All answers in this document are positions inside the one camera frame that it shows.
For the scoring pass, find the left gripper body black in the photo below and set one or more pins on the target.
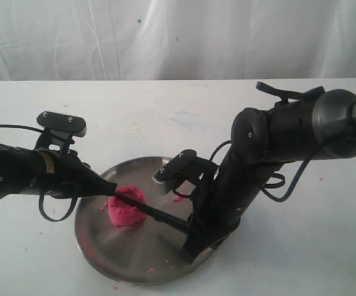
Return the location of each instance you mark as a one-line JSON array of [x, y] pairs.
[[62, 177]]

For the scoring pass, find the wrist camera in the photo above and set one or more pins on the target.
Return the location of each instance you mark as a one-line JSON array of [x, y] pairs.
[[59, 130], [186, 166]]

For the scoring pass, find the pink clay lump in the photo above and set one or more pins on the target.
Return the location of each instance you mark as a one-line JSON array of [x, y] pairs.
[[120, 213]]

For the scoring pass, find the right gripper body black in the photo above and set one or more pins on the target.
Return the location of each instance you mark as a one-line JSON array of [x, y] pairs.
[[233, 190]]

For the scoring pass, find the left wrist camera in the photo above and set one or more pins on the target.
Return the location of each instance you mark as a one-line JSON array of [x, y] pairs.
[[59, 130]]

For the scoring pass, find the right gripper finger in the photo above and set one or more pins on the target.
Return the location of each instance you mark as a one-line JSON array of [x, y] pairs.
[[199, 239], [198, 198]]

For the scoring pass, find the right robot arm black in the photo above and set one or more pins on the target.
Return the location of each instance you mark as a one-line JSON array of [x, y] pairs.
[[300, 127]]

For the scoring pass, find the black knife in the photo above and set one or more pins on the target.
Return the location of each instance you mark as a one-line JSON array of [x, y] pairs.
[[158, 215]]

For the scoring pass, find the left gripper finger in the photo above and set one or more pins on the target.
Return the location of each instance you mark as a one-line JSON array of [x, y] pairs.
[[90, 183]]

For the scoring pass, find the pink crumb near knife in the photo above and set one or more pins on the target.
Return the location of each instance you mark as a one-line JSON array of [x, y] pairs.
[[177, 198]]

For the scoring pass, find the round stainless steel plate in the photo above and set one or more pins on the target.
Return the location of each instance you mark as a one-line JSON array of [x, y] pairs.
[[126, 253]]

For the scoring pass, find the white plastic backdrop sheet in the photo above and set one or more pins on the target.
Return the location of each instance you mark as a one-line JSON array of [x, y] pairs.
[[176, 40]]

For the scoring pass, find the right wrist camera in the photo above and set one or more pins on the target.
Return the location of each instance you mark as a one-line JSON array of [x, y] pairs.
[[186, 166]]

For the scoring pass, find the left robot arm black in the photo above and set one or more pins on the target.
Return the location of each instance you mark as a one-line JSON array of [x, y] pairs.
[[14, 176]]

